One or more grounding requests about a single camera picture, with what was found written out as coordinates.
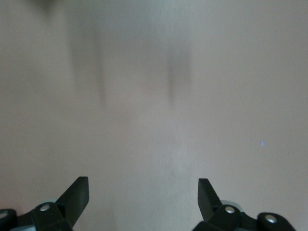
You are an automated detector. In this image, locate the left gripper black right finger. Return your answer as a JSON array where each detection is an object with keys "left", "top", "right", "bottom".
[{"left": 193, "top": 178, "right": 295, "bottom": 231}]

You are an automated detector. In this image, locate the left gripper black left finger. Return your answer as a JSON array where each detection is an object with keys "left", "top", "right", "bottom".
[{"left": 0, "top": 176, "right": 90, "bottom": 231}]

